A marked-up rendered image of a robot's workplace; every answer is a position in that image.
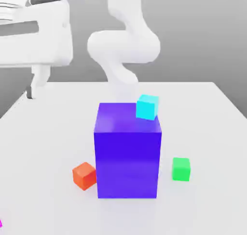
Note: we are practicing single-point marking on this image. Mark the small green cube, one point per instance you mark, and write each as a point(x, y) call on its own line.
point(181, 169)

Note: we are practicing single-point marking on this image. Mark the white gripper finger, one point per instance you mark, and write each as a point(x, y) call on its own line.
point(40, 75)

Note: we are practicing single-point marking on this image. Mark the small cyan cube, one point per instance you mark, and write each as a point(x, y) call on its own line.
point(145, 108)

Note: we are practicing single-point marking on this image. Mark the small magenta cube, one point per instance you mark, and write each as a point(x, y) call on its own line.
point(0, 223)

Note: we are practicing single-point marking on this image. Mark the small red cube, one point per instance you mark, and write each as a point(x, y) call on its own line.
point(84, 176)

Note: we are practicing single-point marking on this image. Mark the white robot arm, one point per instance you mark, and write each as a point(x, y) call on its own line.
point(125, 46)

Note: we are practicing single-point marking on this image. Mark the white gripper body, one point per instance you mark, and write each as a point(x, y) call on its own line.
point(52, 46)

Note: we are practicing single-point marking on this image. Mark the large purple box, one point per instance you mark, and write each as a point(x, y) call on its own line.
point(127, 161)

